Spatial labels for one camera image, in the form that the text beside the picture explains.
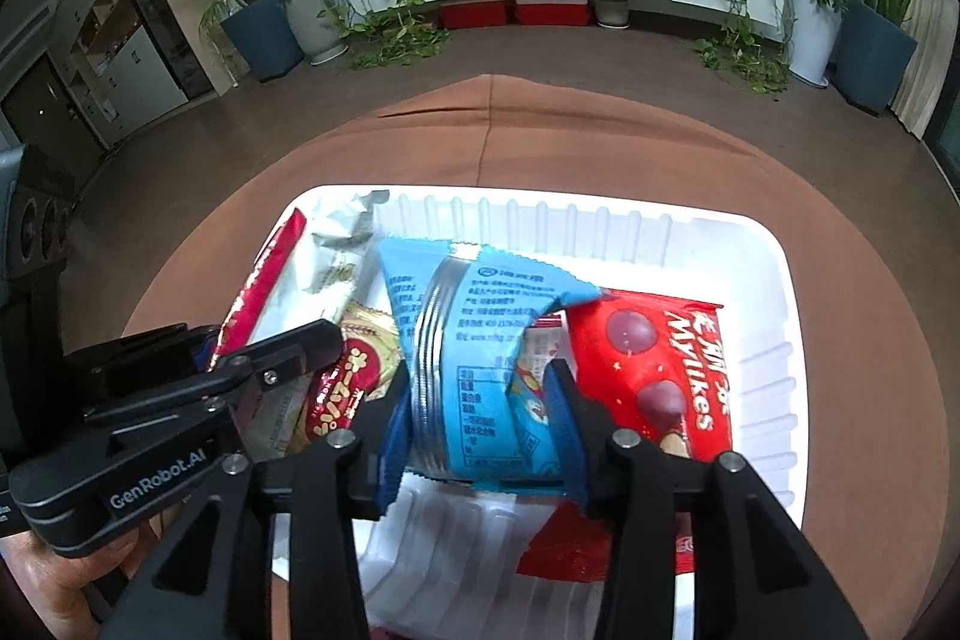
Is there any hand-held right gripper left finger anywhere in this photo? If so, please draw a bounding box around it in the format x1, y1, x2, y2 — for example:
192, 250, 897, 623
97, 377, 413, 640

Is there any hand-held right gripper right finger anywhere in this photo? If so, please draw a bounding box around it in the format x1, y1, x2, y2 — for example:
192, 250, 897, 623
544, 359, 871, 640

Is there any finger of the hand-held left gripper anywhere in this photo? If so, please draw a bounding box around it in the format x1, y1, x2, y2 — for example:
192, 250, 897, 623
82, 319, 346, 453
64, 323, 222, 401

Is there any gold red pie packet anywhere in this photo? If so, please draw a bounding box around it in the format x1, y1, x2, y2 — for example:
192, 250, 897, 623
300, 301, 402, 459

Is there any large white red snack bag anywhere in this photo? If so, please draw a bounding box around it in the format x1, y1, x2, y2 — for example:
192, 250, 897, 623
212, 190, 395, 386

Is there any red white snack packet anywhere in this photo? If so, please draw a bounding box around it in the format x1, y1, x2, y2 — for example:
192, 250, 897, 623
516, 501, 700, 585

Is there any red chocolate ball packet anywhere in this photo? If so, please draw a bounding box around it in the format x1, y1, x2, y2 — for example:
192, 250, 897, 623
561, 287, 740, 470

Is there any light blue snack packet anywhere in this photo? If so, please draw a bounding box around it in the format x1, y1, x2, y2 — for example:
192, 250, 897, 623
373, 237, 602, 498

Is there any white foam tray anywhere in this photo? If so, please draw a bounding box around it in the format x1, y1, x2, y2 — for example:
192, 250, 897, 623
201, 184, 809, 640

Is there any person's left hand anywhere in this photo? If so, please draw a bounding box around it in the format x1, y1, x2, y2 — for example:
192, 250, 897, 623
7, 516, 162, 622

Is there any small plant in white pot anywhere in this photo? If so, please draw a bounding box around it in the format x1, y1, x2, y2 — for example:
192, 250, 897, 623
279, 0, 350, 65

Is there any red storage box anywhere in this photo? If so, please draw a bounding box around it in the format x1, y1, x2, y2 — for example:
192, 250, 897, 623
515, 0, 590, 26
439, 0, 515, 31

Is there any bushy plant in tall white pot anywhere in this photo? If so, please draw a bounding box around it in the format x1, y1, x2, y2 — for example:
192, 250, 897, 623
772, 0, 852, 88

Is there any beige curtain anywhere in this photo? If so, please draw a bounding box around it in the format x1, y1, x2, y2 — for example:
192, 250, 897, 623
889, 0, 960, 140

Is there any built-in wall cabinet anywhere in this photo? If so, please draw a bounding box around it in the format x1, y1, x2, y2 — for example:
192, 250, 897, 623
0, 0, 220, 161

